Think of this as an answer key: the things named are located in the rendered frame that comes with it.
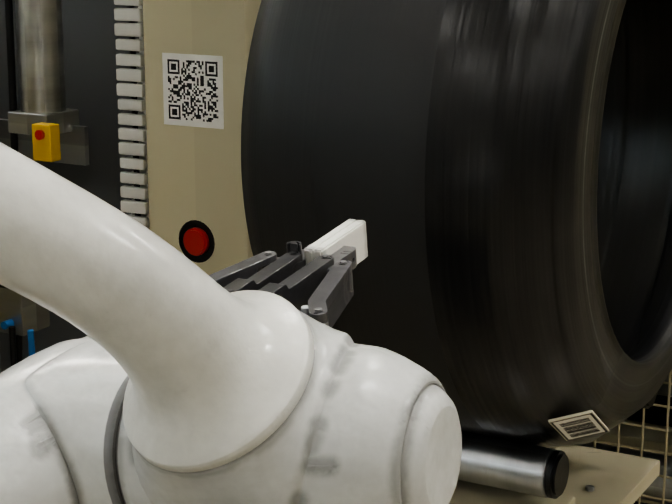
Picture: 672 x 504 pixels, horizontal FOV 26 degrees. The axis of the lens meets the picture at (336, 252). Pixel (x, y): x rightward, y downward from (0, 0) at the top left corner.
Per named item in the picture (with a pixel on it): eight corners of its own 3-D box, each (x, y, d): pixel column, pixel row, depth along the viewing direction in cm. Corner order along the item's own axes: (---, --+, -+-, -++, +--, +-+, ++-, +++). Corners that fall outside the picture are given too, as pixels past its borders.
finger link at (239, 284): (229, 352, 97) (211, 349, 98) (308, 291, 106) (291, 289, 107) (224, 298, 96) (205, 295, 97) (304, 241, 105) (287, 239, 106)
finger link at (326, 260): (235, 299, 95) (253, 302, 95) (321, 243, 104) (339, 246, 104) (240, 353, 97) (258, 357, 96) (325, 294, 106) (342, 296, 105)
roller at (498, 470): (231, 389, 147) (253, 393, 151) (223, 433, 147) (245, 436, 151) (558, 449, 131) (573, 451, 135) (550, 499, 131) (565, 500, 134)
